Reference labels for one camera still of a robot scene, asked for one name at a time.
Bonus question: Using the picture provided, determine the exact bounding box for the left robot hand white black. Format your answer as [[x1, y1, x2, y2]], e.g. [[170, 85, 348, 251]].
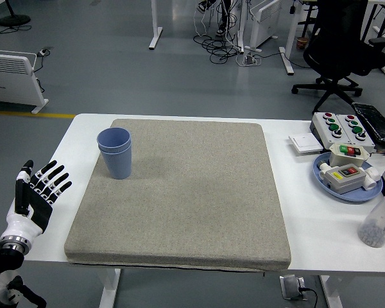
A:
[[0, 159, 74, 244]]

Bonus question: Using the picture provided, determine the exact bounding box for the blue ribbed plastic cup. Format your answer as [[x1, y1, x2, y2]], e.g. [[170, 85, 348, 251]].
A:
[[98, 141, 133, 180], [96, 127, 132, 152]]

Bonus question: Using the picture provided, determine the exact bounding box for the clear bottle red cap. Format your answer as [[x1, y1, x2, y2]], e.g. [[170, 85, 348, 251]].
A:
[[358, 188, 385, 248]]

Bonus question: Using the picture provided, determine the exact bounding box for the silver floor socket box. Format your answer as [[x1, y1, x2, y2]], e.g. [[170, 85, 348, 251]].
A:
[[279, 275, 309, 302]]

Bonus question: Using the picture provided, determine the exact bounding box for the white desk leg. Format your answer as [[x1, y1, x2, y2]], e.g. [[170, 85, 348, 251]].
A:
[[148, 0, 164, 50], [278, 0, 301, 76]]

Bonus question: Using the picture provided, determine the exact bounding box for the blue round plate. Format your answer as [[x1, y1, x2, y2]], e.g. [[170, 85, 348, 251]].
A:
[[312, 152, 384, 203]]

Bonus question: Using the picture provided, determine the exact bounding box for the white wall switch plate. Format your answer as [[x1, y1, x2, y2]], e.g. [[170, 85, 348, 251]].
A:
[[287, 133, 324, 157]]

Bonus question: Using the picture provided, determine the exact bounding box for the black office chair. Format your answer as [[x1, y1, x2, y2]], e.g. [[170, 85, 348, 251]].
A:
[[291, 0, 385, 115]]

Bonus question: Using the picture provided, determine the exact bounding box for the white three-button switch box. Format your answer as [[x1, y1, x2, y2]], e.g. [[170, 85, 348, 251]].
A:
[[328, 142, 370, 168]]

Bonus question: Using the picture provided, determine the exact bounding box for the black fan stand base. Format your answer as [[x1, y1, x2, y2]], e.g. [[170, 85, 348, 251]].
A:
[[0, 0, 31, 27]]

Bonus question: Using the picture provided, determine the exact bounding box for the black cable bundle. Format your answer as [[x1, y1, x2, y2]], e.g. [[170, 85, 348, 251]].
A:
[[192, 31, 244, 64]]

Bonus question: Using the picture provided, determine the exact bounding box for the black keyboard in plastic wrap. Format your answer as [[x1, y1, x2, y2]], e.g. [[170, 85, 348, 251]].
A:
[[351, 101, 385, 144]]

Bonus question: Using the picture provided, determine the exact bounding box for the white four-button control box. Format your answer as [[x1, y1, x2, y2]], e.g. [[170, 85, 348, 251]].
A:
[[309, 112, 352, 150], [336, 114, 376, 154]]

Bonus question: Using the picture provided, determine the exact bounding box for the white panel heater narrow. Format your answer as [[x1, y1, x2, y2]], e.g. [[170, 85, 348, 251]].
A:
[[244, 0, 284, 54]]

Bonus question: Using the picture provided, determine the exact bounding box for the white power strip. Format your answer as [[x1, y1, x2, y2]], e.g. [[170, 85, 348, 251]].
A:
[[242, 53, 263, 67]]

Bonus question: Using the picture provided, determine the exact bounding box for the grey-brown mat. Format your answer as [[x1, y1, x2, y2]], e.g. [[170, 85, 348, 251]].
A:
[[64, 118, 291, 273]]

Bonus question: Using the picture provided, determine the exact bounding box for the white table leg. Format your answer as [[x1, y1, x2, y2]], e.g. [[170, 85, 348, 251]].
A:
[[319, 275, 344, 308], [98, 268, 122, 308]]

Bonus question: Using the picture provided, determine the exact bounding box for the white panel heater wide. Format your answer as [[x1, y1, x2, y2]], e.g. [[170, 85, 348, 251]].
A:
[[0, 48, 49, 116]]

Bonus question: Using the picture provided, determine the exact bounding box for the grey switch box yellow label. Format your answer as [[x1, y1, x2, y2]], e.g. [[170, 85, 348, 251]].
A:
[[318, 161, 383, 195]]

